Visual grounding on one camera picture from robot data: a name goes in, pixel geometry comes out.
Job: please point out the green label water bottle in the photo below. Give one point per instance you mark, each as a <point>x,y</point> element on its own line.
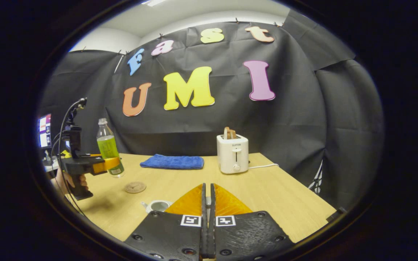
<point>108,145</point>

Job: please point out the ceiling light panel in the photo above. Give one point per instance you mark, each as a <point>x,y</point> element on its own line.
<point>154,2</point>

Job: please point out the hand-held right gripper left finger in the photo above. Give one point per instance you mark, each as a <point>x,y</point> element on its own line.
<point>172,235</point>

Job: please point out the round brown coaster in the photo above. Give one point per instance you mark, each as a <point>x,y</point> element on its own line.
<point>135,187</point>

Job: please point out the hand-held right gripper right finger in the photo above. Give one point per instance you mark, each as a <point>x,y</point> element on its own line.
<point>245,235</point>

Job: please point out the white toaster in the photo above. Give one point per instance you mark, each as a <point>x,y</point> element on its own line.
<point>232,156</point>

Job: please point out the computer monitor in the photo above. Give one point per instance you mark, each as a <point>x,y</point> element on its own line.
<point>45,131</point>

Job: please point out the white ceramic teacup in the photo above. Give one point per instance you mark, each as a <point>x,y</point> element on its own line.
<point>158,206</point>

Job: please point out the blue towel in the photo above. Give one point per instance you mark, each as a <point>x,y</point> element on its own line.
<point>172,162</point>

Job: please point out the bread slice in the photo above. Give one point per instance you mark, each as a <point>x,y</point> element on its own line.
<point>229,133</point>

